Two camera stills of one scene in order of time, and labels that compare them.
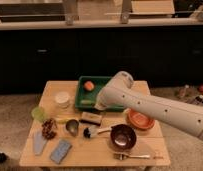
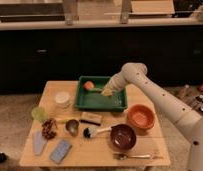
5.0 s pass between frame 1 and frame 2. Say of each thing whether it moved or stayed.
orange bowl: stayed
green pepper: moved
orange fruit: stayed
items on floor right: stayed
